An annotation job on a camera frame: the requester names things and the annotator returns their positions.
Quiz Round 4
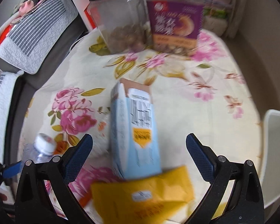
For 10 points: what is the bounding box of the purple label cashew jar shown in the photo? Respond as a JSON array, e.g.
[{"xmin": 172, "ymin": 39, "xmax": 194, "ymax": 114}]
[{"xmin": 145, "ymin": 0, "xmax": 204, "ymax": 56}]

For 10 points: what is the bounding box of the grey curtain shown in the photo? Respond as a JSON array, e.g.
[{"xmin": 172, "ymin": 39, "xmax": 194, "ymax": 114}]
[{"xmin": 225, "ymin": 0, "xmax": 247, "ymax": 38}]

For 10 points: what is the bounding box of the red gift box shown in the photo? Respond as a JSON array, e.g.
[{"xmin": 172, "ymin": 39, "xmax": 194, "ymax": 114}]
[{"xmin": 83, "ymin": 1, "xmax": 97, "ymax": 31}]

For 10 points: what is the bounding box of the white trash bin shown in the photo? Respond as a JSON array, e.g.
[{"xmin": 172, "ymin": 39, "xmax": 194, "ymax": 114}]
[{"xmin": 259, "ymin": 109, "xmax": 280, "ymax": 207}]

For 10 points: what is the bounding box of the light blue carton box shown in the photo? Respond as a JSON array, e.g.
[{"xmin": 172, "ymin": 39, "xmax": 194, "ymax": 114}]
[{"xmin": 110, "ymin": 78, "xmax": 162, "ymax": 180}]

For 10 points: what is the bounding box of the grey sofa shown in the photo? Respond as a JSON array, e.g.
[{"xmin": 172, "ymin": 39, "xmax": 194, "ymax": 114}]
[{"xmin": 0, "ymin": 15, "xmax": 86, "ymax": 164}]

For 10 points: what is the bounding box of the yellow snack wrapper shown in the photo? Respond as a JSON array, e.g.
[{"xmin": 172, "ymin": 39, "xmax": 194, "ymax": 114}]
[{"xmin": 91, "ymin": 166, "xmax": 194, "ymax": 223}]

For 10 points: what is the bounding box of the floral tablecloth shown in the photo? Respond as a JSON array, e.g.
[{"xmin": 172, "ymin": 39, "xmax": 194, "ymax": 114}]
[{"xmin": 16, "ymin": 27, "xmax": 264, "ymax": 224}]

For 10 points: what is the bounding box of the clear jar with nuts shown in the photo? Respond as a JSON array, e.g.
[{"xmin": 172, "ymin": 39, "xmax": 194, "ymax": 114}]
[{"xmin": 88, "ymin": 0, "xmax": 147, "ymax": 54}]

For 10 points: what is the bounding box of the pink pig plush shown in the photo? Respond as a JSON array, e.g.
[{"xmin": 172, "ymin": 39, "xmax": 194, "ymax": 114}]
[{"xmin": 18, "ymin": 0, "xmax": 43, "ymax": 17}]

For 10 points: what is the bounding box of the grey striped sofa cover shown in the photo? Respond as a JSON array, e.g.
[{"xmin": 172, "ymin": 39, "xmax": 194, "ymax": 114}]
[{"xmin": 0, "ymin": 0, "xmax": 78, "ymax": 75}]

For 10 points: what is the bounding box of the plastic water bottle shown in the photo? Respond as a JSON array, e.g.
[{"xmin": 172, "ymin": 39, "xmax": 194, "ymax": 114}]
[{"xmin": 21, "ymin": 133, "xmax": 57, "ymax": 164}]

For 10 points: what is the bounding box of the stack of books on floor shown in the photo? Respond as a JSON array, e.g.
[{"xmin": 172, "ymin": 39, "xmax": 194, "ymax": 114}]
[{"xmin": 203, "ymin": 0, "xmax": 236, "ymax": 37}]

